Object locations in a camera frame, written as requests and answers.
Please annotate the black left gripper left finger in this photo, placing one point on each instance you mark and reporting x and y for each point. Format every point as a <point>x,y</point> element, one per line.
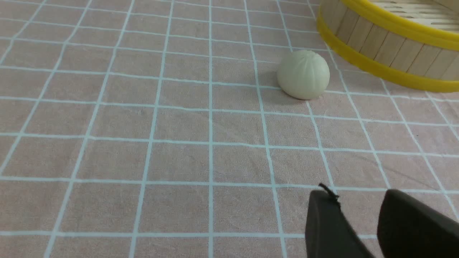
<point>328,233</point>

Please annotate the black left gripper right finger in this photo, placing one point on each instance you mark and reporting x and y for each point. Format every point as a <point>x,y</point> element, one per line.
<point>408,228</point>

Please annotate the white steamed bun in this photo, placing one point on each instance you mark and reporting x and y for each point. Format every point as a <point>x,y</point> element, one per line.
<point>303,74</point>

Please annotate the yellow rimmed bamboo steamer tray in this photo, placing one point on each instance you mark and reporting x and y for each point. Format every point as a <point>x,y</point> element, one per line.
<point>412,43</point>

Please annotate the pink grid tablecloth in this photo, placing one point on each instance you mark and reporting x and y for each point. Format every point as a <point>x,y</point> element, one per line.
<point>158,129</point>

